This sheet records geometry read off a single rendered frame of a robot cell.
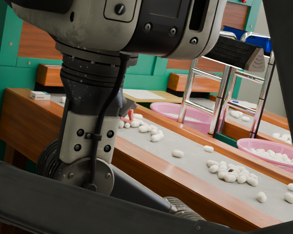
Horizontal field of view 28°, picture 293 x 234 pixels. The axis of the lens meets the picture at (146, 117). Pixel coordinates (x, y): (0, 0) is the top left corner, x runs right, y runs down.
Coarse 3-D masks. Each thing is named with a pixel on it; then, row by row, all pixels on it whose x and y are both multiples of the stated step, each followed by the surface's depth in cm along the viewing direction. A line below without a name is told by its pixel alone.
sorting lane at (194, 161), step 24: (120, 120) 203; (144, 120) 211; (144, 144) 180; (168, 144) 186; (192, 144) 192; (192, 168) 167; (240, 192) 155; (264, 192) 159; (288, 192) 164; (288, 216) 144
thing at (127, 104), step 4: (124, 100) 190; (128, 100) 192; (132, 100) 191; (124, 104) 190; (128, 104) 190; (132, 104) 190; (120, 108) 190; (124, 108) 190; (128, 108) 189; (120, 112) 189; (124, 112) 189; (124, 116) 189
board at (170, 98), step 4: (152, 92) 247; (156, 92) 249; (160, 92) 251; (164, 92) 253; (124, 96) 227; (128, 96) 228; (160, 96) 243; (164, 96) 244; (168, 96) 246; (172, 96) 248; (176, 96) 250; (136, 100) 226; (140, 100) 228; (144, 100) 229; (148, 100) 231; (152, 100) 232; (156, 100) 234; (160, 100) 235; (164, 100) 237; (168, 100) 239; (172, 100) 240; (176, 100) 242; (180, 100) 244
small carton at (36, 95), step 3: (30, 93) 198; (33, 93) 196; (36, 93) 196; (39, 93) 197; (42, 93) 198; (45, 93) 199; (48, 93) 200; (30, 96) 198; (33, 96) 196; (36, 96) 196; (39, 96) 196; (42, 96) 197; (45, 96) 198; (48, 96) 199; (36, 99) 196; (39, 99) 197; (42, 99) 198; (45, 99) 198; (48, 99) 199
